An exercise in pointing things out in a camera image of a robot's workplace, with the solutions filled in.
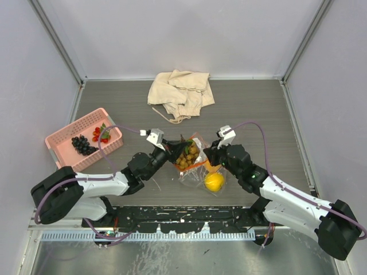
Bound pink plastic basket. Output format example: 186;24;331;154
44;107;123;172

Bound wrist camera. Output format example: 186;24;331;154
217;125;236;149
139;128;165;151

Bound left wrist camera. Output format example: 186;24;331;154
139;128;165;151

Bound fake brown longan bunch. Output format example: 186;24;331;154
175;139;200;171

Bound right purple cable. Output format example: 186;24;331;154
223;121;367;247

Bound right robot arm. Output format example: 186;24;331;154
204;142;362;261

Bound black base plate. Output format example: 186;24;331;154
91;206;269;234

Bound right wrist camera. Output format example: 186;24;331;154
217;125;236;149

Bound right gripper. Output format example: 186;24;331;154
204;139;241;179

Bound fake orange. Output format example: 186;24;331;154
204;161;221;173

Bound beige cloth drawstring bag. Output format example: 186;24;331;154
147;70;215;124

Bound clear zip top bag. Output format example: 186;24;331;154
174;132;226;197

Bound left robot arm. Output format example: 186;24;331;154
30;140;191;227

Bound aluminium frame rail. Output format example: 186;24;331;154
28;207;87;230

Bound fake black grape bunch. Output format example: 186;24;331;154
71;135;98;156

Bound fake lemon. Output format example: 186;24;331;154
204;172;225;192

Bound grey slotted cable duct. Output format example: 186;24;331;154
40;230;256;242

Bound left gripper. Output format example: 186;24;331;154
144;139;186;180

